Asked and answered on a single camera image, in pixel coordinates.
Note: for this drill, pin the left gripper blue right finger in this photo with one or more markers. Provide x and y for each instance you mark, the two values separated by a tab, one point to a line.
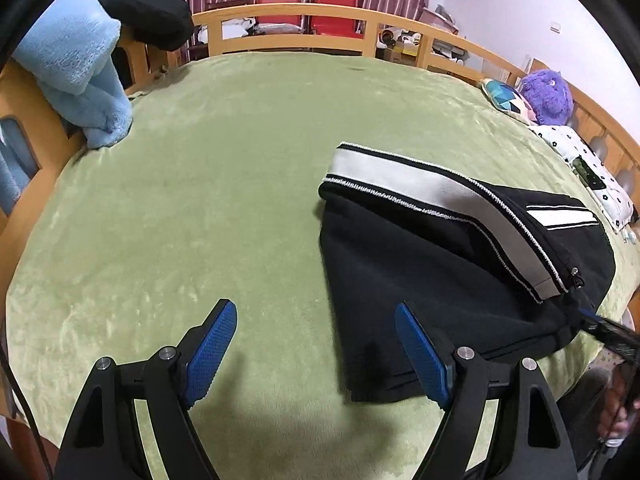
454	378

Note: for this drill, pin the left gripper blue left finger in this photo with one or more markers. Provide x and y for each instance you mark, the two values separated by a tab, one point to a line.
175	378

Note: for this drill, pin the black pants with white stripe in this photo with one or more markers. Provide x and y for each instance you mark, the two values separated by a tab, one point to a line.
500	270

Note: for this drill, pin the person right hand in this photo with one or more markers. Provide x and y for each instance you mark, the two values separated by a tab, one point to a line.
614	421

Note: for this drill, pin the star patterned bag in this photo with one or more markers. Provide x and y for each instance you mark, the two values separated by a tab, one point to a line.
607	359

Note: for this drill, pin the white black-dotted pillow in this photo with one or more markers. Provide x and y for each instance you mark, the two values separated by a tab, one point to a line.
614	201

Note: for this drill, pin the green bed blanket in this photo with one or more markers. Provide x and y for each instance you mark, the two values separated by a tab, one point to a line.
214	194

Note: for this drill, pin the purple plush toy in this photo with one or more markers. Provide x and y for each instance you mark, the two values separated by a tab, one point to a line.
548	94

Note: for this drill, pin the geometric teal cushion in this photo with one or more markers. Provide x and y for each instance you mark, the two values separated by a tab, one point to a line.
507	100

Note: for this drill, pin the light blue fleece garment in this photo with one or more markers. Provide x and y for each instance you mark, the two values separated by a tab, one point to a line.
69	52

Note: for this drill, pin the black garment on rail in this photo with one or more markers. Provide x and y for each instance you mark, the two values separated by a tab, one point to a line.
164	24

